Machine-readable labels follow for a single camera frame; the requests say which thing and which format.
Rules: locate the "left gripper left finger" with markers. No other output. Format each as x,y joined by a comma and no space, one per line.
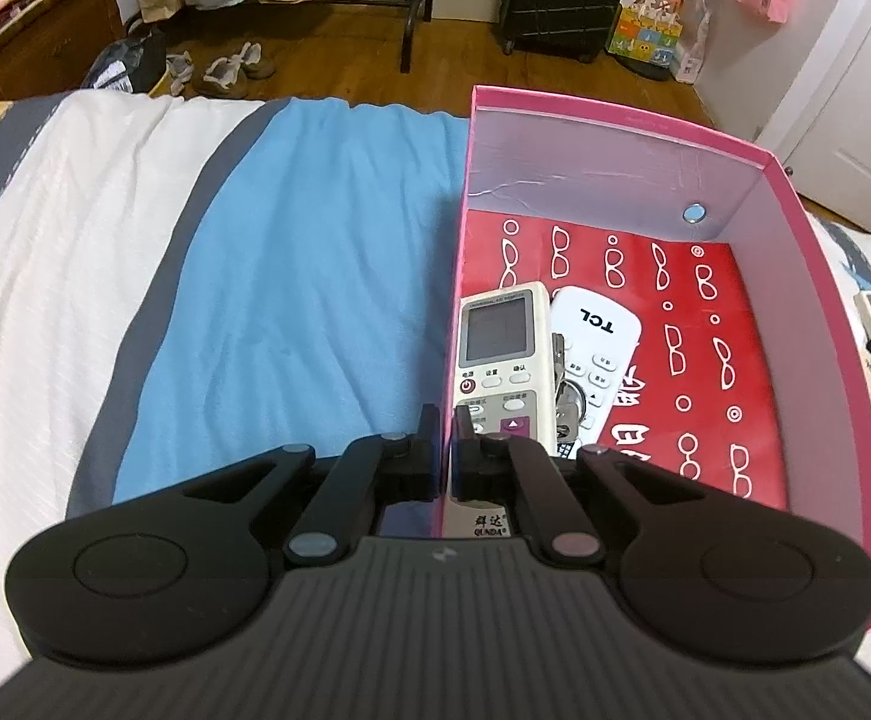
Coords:
169,574

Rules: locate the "pink storage box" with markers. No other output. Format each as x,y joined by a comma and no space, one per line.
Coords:
615,167

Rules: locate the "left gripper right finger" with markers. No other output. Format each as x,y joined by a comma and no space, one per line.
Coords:
714,574

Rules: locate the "white door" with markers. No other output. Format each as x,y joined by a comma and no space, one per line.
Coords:
822,129

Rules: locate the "wooden nightstand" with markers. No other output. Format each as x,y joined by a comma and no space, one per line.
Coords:
49,46

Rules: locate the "red patterned glasses cloth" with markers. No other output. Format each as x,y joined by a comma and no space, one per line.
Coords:
697,399

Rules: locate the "striped bed duvet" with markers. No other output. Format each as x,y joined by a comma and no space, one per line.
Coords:
187,283

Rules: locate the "pair of shoes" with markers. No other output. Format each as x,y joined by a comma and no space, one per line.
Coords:
225,77

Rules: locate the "cream Qunda remote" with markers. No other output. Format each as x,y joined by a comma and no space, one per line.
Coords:
504,370

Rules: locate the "colourful gift bag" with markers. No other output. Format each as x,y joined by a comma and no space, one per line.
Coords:
644,35

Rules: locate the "white TCL remote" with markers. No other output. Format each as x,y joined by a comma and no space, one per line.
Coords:
600,337

